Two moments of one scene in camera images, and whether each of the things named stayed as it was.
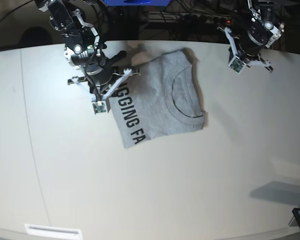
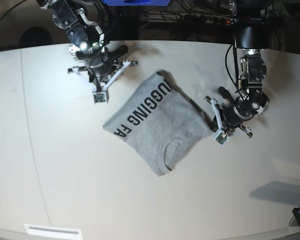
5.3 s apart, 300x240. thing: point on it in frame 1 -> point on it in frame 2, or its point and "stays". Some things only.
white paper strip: (53, 231) stays
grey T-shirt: (162, 98) -> (161, 123)
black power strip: (204, 20) stays
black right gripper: (253, 39) -> (238, 112)
